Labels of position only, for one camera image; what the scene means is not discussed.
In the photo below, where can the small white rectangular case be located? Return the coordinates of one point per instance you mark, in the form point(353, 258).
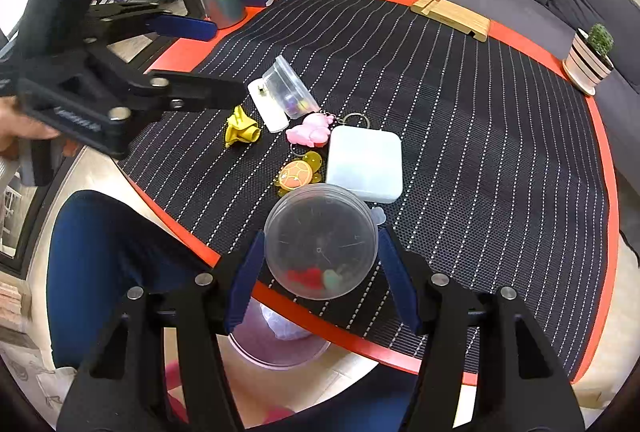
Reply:
point(270, 111)

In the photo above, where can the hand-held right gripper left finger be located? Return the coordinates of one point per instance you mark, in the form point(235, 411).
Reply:
point(244, 284)

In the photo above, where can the white pot saucer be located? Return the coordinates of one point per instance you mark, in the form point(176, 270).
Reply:
point(575, 81)

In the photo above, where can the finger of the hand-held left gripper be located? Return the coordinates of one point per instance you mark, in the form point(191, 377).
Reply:
point(215, 91)
point(185, 27)

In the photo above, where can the person's leg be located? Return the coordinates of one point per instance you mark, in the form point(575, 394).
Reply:
point(100, 262)
point(350, 402)

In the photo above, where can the pink trash bin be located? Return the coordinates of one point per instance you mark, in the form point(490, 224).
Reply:
point(270, 354)

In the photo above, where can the white striped plant pot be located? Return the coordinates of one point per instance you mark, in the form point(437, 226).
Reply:
point(587, 61)

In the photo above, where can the white square plastic box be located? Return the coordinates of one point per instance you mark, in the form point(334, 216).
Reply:
point(365, 161)

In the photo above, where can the black striped placemat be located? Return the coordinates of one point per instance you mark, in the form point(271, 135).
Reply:
point(450, 111)

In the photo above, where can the person's left leg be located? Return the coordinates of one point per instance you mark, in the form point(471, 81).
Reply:
point(100, 262)

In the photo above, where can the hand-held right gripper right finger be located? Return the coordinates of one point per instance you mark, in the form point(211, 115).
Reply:
point(397, 282)

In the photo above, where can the small green cactus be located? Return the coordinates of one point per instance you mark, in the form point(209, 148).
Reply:
point(599, 39)

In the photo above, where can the clear plastic cup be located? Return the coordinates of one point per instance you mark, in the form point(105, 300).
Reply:
point(287, 84)

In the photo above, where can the pink slipper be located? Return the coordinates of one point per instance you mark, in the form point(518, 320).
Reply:
point(280, 414)
point(175, 382)

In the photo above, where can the yellow toy figure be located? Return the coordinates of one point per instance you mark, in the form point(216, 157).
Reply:
point(240, 129)

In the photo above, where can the person's right leg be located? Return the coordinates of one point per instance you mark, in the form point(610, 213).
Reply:
point(350, 402)

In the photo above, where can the person's left hand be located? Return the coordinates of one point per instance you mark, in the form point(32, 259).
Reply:
point(20, 129)

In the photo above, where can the white printed garment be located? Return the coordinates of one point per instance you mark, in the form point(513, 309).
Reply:
point(40, 382)

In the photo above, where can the clear round plastic container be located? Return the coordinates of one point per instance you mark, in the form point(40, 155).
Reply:
point(320, 232)

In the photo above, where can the small green toy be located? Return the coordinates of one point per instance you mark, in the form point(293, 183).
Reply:
point(332, 281)

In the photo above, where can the wooden phone stand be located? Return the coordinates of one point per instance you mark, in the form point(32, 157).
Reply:
point(455, 16)

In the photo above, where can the white crumpled paper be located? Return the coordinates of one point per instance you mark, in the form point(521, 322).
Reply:
point(285, 327)

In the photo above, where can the small red toy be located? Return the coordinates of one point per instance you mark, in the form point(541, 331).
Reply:
point(305, 281)

